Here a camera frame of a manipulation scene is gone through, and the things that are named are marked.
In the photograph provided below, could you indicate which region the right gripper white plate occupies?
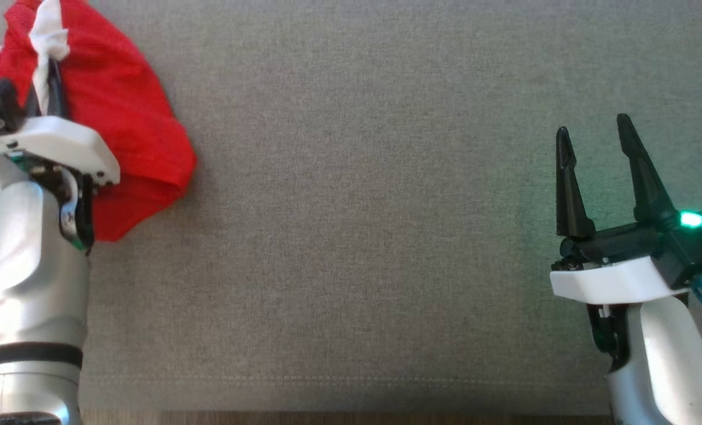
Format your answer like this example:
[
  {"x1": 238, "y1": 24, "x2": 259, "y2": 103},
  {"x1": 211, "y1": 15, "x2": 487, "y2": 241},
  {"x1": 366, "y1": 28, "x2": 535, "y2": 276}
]
[{"x1": 550, "y1": 113, "x2": 702, "y2": 305}]

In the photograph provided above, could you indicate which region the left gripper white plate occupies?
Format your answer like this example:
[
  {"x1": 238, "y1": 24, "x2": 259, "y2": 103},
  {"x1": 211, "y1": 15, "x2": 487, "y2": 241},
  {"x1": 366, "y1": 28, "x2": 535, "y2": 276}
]
[{"x1": 0, "y1": 59, "x2": 120, "y2": 187}]

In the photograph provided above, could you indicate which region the red garment with white band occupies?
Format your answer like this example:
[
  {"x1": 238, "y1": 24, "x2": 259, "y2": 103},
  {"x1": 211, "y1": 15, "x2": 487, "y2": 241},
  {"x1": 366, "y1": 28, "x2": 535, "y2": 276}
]
[{"x1": 0, "y1": 0, "x2": 198, "y2": 243}]

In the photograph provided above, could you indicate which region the grey sofa seat cushion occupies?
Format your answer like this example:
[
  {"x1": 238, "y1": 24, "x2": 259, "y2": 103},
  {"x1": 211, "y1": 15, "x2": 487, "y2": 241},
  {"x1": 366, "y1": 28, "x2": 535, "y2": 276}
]
[{"x1": 0, "y1": 0, "x2": 702, "y2": 414}]

